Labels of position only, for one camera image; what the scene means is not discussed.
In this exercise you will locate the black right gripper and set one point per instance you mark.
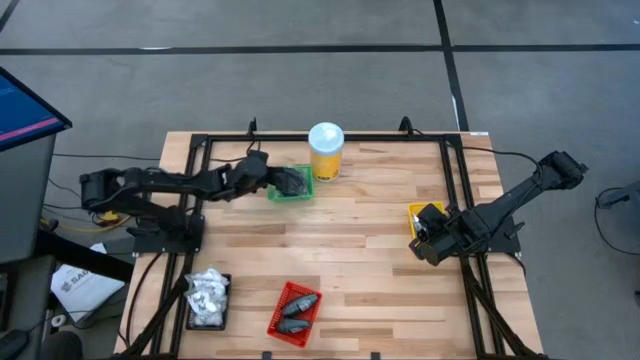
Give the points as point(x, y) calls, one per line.
point(450, 235)

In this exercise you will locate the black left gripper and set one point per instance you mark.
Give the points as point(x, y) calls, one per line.
point(252, 172)

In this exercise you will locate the dark grey deodorant bottle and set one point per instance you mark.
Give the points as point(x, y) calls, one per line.
point(294, 326)
point(300, 305)

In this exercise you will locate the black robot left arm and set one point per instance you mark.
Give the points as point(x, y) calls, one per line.
point(150, 182)

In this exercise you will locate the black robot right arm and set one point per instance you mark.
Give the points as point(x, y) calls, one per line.
point(525, 192)

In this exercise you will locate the green plastic slotted basket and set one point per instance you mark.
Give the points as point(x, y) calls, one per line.
point(290, 198)

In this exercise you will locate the yellow plastic slotted basket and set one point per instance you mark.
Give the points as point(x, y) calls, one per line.
point(412, 206)

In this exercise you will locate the yellow wipes canister white lid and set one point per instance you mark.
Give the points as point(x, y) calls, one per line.
point(326, 150)

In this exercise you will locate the red plastic slotted basket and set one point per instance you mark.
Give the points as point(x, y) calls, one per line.
point(295, 339)

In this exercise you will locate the black plastic slotted basket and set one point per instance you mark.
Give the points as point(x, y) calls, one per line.
point(190, 325)

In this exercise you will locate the black desk bar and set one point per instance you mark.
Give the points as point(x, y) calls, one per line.
point(80, 255)

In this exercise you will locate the white printed manual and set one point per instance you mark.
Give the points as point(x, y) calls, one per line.
point(82, 295)

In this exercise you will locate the blue screen monitor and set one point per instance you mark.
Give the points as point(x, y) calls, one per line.
point(25, 110)

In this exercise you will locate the dark grey chair seat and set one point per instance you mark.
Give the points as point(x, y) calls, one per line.
point(25, 290)

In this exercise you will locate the black aluminium table frame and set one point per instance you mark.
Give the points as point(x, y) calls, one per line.
point(380, 137)

